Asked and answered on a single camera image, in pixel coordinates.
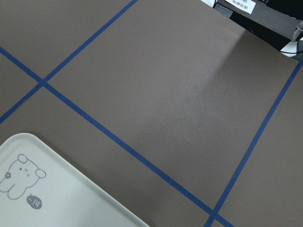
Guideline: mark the cream rabbit tray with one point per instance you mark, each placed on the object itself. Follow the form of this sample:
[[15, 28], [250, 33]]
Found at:
[[39, 188]]

